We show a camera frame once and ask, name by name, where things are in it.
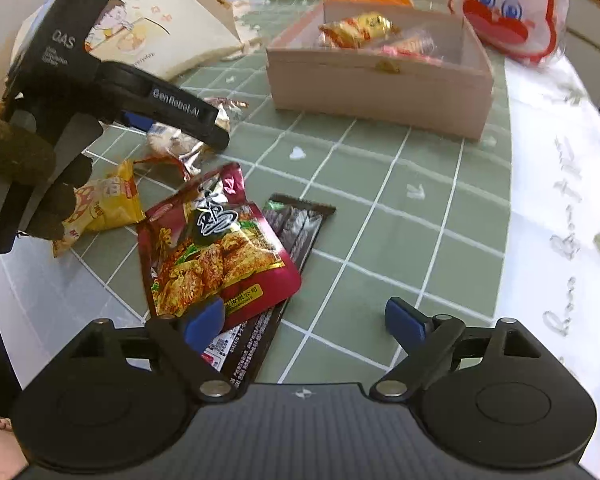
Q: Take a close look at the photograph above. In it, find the cream cartoon print bag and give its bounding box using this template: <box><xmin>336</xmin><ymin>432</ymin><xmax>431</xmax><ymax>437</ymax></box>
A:
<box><xmin>12</xmin><ymin>0</ymin><xmax>243</xmax><ymax>81</ymax></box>

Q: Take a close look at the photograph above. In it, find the pink cardboard box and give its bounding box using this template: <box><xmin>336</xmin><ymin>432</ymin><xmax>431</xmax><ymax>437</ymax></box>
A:
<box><xmin>265</xmin><ymin>0</ymin><xmax>495</xmax><ymax>141</ymax></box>

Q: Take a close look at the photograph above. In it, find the silver foil snack packet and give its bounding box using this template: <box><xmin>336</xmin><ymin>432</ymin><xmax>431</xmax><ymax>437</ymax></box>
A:
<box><xmin>132</xmin><ymin>97</ymin><xmax>251</xmax><ymax>183</ymax></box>

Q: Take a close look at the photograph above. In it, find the yellow snack packet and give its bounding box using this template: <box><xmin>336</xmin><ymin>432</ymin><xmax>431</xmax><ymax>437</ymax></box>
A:
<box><xmin>51</xmin><ymin>159</ymin><xmax>147</xmax><ymax>259</ymax></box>

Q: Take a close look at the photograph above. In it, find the small orange snack packet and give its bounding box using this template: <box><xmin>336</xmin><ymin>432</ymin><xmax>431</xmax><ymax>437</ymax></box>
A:
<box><xmin>317</xmin><ymin>14</ymin><xmax>400</xmax><ymax>51</ymax></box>

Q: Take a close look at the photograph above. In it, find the dark red snack packet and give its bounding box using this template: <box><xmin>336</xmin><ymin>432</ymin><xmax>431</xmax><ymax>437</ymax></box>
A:
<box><xmin>136</xmin><ymin>162</ymin><xmax>303</xmax><ymax>328</ymax></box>

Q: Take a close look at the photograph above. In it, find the red white rabbit bag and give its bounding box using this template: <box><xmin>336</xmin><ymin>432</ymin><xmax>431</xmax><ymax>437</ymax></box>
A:
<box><xmin>447</xmin><ymin>0</ymin><xmax>570</xmax><ymax>66</ymax></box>

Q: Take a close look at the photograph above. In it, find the dark stick snack packet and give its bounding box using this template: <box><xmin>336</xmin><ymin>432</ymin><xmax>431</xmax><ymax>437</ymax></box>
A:
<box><xmin>202</xmin><ymin>192</ymin><xmax>337</xmax><ymax>388</ymax></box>

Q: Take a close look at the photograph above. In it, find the pink clear snack packet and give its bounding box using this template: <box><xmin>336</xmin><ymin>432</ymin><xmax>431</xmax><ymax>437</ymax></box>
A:
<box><xmin>380</xmin><ymin>30</ymin><xmax>448</xmax><ymax>63</ymax></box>

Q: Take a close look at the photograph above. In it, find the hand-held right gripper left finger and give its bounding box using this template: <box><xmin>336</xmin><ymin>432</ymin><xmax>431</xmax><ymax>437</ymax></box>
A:
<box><xmin>67</xmin><ymin>296</ymin><xmax>237</xmax><ymax>403</ymax></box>

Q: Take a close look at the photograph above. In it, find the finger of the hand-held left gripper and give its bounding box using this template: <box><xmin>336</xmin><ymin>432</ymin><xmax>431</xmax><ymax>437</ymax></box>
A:
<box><xmin>120</xmin><ymin>112</ymin><xmax>154</xmax><ymax>132</ymax></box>
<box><xmin>96</xmin><ymin>61</ymin><xmax>232</xmax><ymax>151</ymax></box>

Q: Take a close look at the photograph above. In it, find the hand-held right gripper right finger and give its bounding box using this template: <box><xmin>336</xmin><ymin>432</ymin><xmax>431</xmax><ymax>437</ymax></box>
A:
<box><xmin>369</xmin><ymin>296</ymin><xmax>546</xmax><ymax>403</ymax></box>

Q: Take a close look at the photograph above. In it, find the person's left hand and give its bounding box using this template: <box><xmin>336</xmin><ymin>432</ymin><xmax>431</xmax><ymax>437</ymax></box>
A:
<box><xmin>19</xmin><ymin>154</ymin><xmax>94</xmax><ymax>241</ymax></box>

